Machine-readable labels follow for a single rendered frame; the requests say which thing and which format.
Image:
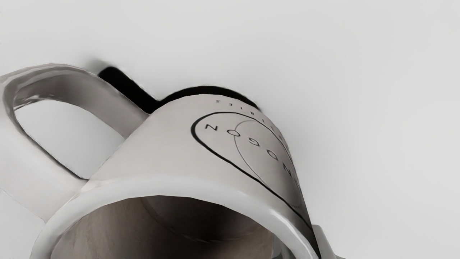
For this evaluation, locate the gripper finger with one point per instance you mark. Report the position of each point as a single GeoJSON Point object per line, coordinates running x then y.
{"type": "Point", "coordinates": [327, 248]}

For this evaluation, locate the white mug with black print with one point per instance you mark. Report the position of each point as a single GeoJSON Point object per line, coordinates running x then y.
{"type": "Point", "coordinates": [161, 154]}

